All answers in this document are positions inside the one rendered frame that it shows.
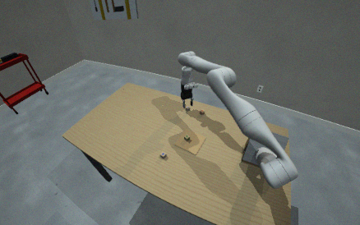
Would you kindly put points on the tan square mat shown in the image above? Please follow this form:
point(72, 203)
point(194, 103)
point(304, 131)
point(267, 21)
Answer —
point(193, 145)

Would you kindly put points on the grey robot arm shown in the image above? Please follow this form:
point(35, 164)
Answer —
point(278, 172)

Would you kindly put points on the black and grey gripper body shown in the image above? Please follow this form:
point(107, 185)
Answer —
point(186, 87)

